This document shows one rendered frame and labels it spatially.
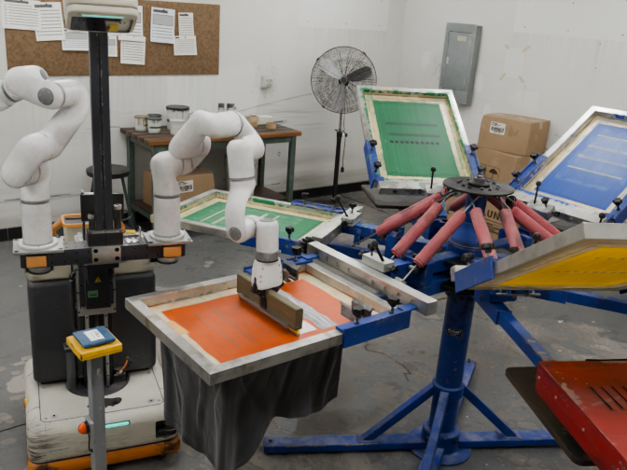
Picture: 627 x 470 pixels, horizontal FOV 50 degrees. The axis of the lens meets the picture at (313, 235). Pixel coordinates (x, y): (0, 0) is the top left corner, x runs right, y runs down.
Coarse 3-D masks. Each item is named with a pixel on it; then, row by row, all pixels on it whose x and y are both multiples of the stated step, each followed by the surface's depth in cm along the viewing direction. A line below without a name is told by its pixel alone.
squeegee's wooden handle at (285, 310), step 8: (240, 272) 240; (240, 280) 239; (248, 280) 235; (240, 288) 240; (248, 288) 235; (248, 296) 236; (256, 296) 232; (272, 296) 224; (280, 296) 224; (272, 304) 225; (280, 304) 221; (288, 304) 218; (296, 304) 219; (272, 312) 225; (280, 312) 222; (288, 312) 218; (296, 312) 215; (288, 320) 218; (296, 320) 216; (296, 328) 217
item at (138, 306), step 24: (312, 264) 271; (192, 288) 240; (216, 288) 247; (336, 288) 257; (360, 288) 250; (144, 312) 219; (168, 336) 205; (336, 336) 213; (192, 360) 193; (240, 360) 194; (264, 360) 197; (288, 360) 203
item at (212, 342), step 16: (320, 304) 243; (336, 304) 244; (304, 320) 230; (336, 320) 232; (192, 336) 214; (208, 336) 214; (288, 336) 218; (304, 336) 219; (208, 352) 204; (224, 352) 205; (240, 352) 206
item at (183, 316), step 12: (288, 288) 255; (300, 288) 256; (312, 288) 257; (216, 300) 240; (228, 300) 241; (300, 300) 245; (312, 300) 246; (168, 312) 228; (180, 312) 229; (180, 324) 221; (192, 324) 222; (204, 324) 222
